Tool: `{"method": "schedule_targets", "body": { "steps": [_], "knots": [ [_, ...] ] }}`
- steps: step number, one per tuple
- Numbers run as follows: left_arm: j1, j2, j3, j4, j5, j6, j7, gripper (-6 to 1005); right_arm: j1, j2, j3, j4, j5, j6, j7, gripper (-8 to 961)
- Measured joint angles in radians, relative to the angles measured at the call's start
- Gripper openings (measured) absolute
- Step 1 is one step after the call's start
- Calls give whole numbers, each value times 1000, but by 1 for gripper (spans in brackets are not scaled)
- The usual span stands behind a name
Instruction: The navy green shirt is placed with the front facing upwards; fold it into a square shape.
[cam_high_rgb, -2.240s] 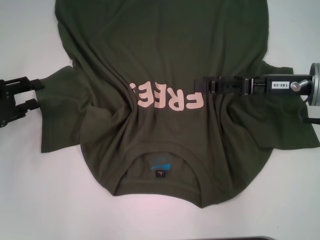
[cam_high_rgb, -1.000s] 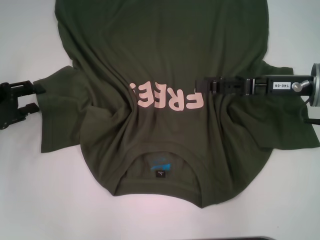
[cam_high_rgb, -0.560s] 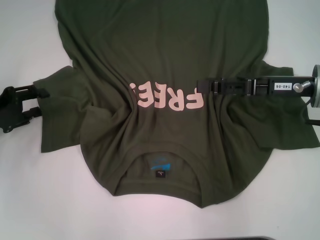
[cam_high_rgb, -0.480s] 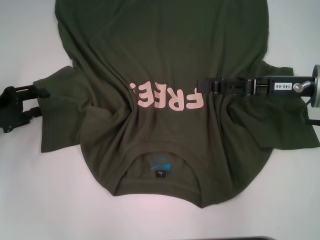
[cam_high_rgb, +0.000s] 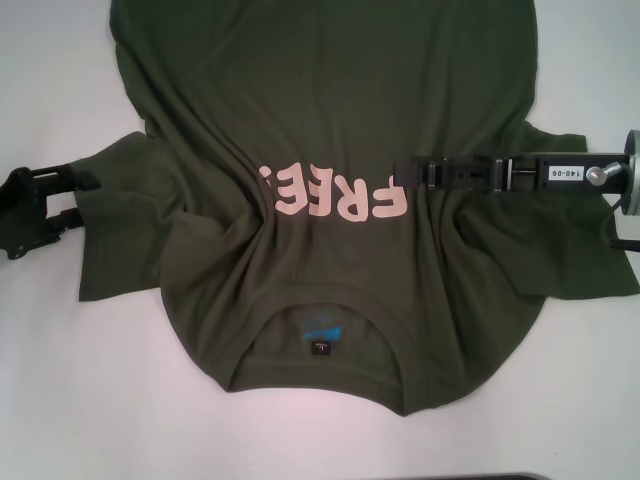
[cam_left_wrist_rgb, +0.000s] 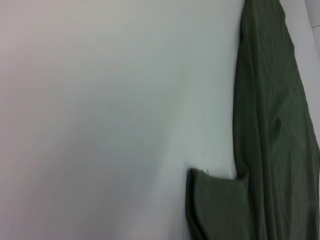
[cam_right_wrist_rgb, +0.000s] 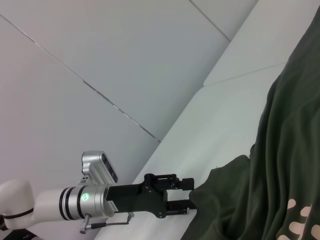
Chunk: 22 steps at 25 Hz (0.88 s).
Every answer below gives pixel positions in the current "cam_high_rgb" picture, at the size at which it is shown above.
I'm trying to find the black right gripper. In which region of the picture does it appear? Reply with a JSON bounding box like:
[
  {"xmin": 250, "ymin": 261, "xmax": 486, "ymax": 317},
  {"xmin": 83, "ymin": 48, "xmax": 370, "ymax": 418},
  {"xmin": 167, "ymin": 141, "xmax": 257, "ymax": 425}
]
[{"xmin": 393, "ymin": 153, "xmax": 629, "ymax": 194}]

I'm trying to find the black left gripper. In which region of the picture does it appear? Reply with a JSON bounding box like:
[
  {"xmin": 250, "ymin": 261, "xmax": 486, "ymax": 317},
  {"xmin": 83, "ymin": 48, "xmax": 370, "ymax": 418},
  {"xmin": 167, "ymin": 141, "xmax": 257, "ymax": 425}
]
[{"xmin": 0, "ymin": 165, "xmax": 101, "ymax": 261}]

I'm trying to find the dark green FREE t-shirt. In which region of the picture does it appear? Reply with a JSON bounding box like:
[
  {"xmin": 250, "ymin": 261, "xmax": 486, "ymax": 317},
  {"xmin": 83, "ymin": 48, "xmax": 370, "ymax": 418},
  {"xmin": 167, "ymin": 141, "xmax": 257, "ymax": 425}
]
[{"xmin": 69, "ymin": 0, "xmax": 640, "ymax": 419}]

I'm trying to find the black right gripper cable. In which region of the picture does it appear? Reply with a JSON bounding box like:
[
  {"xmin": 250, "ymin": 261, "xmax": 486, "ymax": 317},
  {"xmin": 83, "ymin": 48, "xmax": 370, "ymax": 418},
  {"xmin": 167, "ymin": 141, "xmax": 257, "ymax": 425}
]
[{"xmin": 607, "ymin": 189, "xmax": 640, "ymax": 251}]

